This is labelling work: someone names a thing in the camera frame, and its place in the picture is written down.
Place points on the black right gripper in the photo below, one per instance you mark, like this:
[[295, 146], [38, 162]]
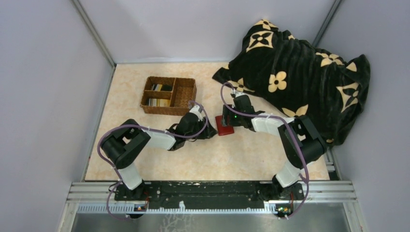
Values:
[[230, 120]]

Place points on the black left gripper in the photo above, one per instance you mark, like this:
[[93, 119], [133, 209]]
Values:
[[202, 131]]

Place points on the red leather card holder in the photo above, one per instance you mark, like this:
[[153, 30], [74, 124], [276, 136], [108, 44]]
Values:
[[223, 130]]

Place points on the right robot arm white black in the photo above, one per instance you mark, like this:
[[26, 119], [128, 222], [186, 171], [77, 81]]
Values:
[[301, 141]]

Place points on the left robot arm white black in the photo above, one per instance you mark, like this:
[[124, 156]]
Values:
[[123, 144]]

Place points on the cards in lower compartment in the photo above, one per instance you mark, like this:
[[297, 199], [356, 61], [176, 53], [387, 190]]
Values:
[[154, 102]]

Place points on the cards in compartment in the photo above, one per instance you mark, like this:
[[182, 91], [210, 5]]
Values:
[[154, 102], [161, 87]]

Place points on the cards in upper compartment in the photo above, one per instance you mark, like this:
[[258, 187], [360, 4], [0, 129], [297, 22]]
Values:
[[161, 87]]

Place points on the brown wicker basket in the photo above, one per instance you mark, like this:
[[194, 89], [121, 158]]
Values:
[[184, 90]]

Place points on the black floral blanket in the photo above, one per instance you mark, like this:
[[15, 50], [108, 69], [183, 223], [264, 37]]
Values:
[[300, 79]]

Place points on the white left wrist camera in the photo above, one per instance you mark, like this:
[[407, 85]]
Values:
[[197, 110]]

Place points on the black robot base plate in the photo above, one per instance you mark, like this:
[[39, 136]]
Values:
[[203, 195]]

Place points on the aluminium frame rail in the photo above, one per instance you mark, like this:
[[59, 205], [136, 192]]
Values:
[[98, 197]]

